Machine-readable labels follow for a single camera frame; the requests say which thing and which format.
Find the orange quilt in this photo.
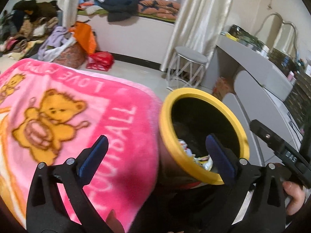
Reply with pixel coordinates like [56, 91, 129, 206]
[138, 0, 181, 20]

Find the printed cardboard box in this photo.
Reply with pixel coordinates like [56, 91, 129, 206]
[213, 76, 235, 99]

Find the white drawer cabinet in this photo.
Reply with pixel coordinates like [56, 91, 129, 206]
[222, 70, 307, 165]

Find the black jacket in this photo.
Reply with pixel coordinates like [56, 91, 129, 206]
[101, 0, 140, 22]

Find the white vanity table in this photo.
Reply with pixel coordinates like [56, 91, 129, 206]
[209, 33, 294, 102]

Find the pile of clothes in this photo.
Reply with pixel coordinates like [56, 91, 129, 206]
[0, 0, 61, 54]

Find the yellow snack bag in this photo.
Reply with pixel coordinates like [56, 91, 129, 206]
[193, 155, 214, 173]

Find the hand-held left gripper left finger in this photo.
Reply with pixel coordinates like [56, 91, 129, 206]
[26, 135, 114, 233]

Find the dark woven basket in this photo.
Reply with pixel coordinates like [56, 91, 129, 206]
[284, 74, 311, 127]

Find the woven storage box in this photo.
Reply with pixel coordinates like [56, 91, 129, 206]
[268, 47, 292, 70]

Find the white foam net sleeve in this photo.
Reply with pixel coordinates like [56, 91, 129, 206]
[178, 139, 193, 157]

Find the red plastic bag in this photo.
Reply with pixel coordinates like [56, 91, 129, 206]
[86, 51, 114, 71]

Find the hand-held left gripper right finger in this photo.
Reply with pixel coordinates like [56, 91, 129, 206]
[205, 133, 288, 233]

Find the orange bag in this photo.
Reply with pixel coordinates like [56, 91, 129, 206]
[69, 21, 97, 55]

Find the wide cream curtain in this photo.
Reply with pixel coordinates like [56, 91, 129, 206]
[160, 0, 236, 72]

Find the lilac garment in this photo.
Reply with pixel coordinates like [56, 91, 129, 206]
[36, 26, 73, 61]

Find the curved vanity mirror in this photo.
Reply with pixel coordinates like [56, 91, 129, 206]
[254, 12, 298, 51]

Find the yellow-rimmed trash bin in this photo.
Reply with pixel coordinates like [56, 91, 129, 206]
[159, 87, 251, 190]

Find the person's right hand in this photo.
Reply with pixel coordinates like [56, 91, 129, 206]
[282, 181, 306, 216]

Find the white window seat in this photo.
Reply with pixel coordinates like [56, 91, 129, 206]
[76, 15, 176, 63]

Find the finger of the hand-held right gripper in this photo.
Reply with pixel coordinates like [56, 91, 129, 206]
[302, 124, 311, 164]
[250, 119, 311, 173]

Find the white wire stool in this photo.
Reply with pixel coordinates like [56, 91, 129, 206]
[167, 46, 209, 88]

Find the narrow cream curtain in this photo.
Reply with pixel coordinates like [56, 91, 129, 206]
[57, 0, 84, 28]

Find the dark green handbag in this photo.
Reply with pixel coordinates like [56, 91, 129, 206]
[230, 24, 264, 48]

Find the floral fabric basket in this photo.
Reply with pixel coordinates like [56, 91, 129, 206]
[52, 42, 85, 70]

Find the heap of small clothes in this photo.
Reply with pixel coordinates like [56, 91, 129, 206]
[78, 1, 105, 15]

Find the pink bear printed blanket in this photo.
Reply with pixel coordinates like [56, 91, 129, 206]
[0, 58, 162, 233]

